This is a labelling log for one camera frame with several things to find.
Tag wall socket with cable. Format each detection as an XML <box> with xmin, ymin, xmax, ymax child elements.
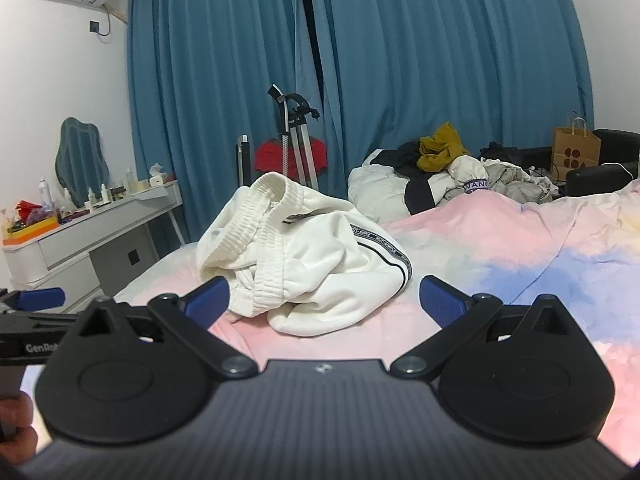
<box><xmin>88</xmin><ymin>7</ymin><xmax>115</xmax><ymax>38</ymax></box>

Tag white pants with striped band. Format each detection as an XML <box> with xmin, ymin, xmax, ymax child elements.
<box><xmin>196</xmin><ymin>171</ymin><xmax>413</xmax><ymax>337</ymax></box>

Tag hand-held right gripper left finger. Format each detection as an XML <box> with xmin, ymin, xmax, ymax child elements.
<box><xmin>75</xmin><ymin>276</ymin><xmax>259</xmax><ymax>380</ymax></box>

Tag white dressing table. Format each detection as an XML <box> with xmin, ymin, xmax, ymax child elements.
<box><xmin>1</xmin><ymin>180</ymin><xmax>187</xmax><ymax>313</ymax></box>

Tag red cloth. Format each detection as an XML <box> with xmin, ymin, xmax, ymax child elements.
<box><xmin>254</xmin><ymin>140</ymin><xmax>332</xmax><ymax>175</ymax></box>

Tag orange tray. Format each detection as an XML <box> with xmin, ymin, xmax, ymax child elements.
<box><xmin>2</xmin><ymin>220</ymin><xmax>61</xmax><ymax>242</ymax></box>

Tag mustard yellow garment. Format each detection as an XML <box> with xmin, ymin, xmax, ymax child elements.
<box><xmin>417</xmin><ymin>121</ymin><xmax>472</xmax><ymax>173</ymax></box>

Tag black sofa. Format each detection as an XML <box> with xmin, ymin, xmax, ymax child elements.
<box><xmin>520</xmin><ymin>128</ymin><xmax>640</xmax><ymax>197</ymax></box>

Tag tissue box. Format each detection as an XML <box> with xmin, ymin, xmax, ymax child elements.
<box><xmin>146</xmin><ymin>162</ymin><xmax>176</xmax><ymax>188</ymax></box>

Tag pastel tie-dye blanket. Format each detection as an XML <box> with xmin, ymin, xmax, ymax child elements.
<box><xmin>112</xmin><ymin>177</ymin><xmax>640</xmax><ymax>456</ymax></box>

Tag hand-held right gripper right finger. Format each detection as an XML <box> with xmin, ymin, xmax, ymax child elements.
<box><xmin>390</xmin><ymin>276</ymin><xmax>576</xmax><ymax>381</ymax></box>

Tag folded black and white frame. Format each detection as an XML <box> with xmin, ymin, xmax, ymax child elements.
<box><xmin>236</xmin><ymin>134</ymin><xmax>252</xmax><ymax>188</ymax></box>

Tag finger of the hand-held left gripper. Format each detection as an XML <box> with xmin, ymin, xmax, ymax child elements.
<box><xmin>0</xmin><ymin>287</ymin><xmax>67</xmax><ymax>317</ymax></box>

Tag grey garment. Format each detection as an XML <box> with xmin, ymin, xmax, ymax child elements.
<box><xmin>481</xmin><ymin>157</ymin><xmax>561</xmax><ymax>205</ymax></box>

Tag black garment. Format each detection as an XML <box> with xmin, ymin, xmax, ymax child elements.
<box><xmin>371</xmin><ymin>141</ymin><xmax>451</xmax><ymax>216</ymax></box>

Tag brown paper bag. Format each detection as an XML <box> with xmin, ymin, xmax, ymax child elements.
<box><xmin>550</xmin><ymin>111</ymin><xmax>602</xmax><ymax>175</ymax></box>

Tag wavy-edged mirror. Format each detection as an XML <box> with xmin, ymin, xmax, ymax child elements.
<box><xmin>54</xmin><ymin>116</ymin><xmax>111</xmax><ymax>209</ymax></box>

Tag person's left hand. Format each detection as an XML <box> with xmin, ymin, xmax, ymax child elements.
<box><xmin>0</xmin><ymin>391</ymin><xmax>37</xmax><ymax>467</ymax></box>

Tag garment steamer stand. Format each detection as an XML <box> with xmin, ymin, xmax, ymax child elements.
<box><xmin>266</xmin><ymin>84</ymin><xmax>323</xmax><ymax>188</ymax></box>

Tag white jacket with purple band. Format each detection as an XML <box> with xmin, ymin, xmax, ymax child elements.
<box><xmin>434</xmin><ymin>154</ymin><xmax>506</xmax><ymax>207</ymax></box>

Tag white cable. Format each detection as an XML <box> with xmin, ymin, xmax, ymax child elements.
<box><xmin>599</xmin><ymin>161</ymin><xmax>636</xmax><ymax>179</ymax></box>

